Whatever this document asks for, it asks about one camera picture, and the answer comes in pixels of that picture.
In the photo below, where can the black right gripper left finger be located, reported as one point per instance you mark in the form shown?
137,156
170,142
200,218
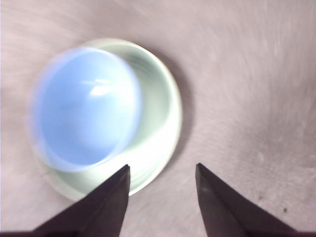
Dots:
98,209

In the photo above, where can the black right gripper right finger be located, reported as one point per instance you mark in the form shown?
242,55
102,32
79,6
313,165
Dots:
222,212

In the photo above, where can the blue ribbed bowl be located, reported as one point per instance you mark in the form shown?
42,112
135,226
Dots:
86,111

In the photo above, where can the pale green round plate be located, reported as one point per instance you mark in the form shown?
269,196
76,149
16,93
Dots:
158,118

